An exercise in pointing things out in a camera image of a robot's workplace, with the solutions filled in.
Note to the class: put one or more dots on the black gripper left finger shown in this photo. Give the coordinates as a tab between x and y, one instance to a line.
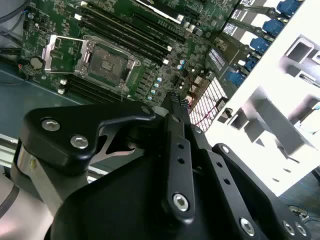
57	140

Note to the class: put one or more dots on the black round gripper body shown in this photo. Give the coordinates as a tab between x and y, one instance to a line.
125	200

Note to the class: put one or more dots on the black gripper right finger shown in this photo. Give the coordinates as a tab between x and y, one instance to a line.
225	180

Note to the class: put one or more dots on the metal socket cover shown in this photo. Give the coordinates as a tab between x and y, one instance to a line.
51	45

